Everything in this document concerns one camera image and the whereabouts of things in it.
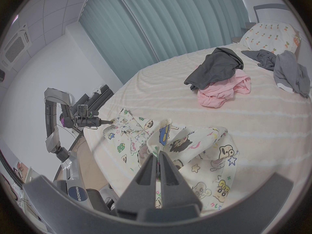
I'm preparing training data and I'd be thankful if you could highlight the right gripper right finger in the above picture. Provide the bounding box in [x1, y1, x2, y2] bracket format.
[156, 152, 203, 211]

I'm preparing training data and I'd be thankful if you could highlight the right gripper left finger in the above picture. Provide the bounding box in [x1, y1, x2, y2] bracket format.
[115, 154, 158, 220]

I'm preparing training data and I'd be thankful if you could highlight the white printed pyjama top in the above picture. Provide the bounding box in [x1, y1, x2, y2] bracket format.
[102, 107, 240, 212]

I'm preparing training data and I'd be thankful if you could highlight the dark grey cylinder stack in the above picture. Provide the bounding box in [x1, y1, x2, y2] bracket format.
[80, 84, 114, 110]

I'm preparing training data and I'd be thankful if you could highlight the bed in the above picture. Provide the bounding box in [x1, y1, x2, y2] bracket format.
[83, 3, 312, 216]

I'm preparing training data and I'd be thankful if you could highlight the ceiling air conditioner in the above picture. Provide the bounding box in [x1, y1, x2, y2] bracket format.
[0, 23, 32, 71]

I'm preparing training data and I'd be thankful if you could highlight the pink garment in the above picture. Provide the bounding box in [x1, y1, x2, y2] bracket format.
[197, 70, 252, 108]

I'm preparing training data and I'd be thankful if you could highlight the blue-green curtain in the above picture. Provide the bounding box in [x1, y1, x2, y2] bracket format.
[79, 0, 249, 85]

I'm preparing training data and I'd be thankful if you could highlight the black garment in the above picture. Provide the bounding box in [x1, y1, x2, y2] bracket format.
[184, 47, 244, 91]

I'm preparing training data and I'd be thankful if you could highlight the dark grey garment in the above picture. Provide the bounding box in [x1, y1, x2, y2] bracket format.
[241, 49, 277, 72]

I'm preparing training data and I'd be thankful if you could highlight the white printed pillow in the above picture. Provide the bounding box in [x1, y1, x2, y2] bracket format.
[240, 23, 302, 55]

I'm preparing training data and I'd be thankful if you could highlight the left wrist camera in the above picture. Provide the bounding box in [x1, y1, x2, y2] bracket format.
[77, 104, 89, 118]

